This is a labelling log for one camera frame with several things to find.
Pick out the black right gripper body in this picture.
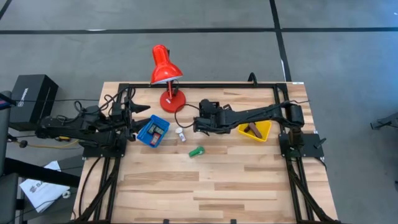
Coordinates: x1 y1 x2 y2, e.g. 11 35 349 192
192 108 233 136

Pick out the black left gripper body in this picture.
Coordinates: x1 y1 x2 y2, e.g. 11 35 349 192
106 95 134 143

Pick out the blue plastic basket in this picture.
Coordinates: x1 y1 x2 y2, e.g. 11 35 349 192
136 114 171 149

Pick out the black plastic basket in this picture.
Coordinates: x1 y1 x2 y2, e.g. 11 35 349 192
198 98 233 128

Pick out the small white bottle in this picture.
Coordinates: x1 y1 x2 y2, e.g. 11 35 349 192
174 126 187 142

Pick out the red desk lamp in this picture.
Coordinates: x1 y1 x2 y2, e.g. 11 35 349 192
150 44 187 114

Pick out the yellow plastic basket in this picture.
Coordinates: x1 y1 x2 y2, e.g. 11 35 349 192
238 120 273 143

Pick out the black cardboard box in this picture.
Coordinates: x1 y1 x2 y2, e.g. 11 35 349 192
8 73 59 131

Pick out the black furniture piece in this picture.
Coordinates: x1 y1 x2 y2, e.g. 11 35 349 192
0 157 81 224

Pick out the white paper bag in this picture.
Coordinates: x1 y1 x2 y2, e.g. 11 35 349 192
19 161 72 214

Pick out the black stand leg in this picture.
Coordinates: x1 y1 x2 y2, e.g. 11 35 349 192
369 111 398 131

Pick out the black lamp cable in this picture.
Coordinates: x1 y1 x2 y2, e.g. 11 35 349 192
174 103 200 129

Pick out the black metal table frame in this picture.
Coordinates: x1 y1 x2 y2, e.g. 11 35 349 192
71 81 343 224

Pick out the yellow floor cable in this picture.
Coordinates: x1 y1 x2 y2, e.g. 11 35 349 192
27 136 82 150

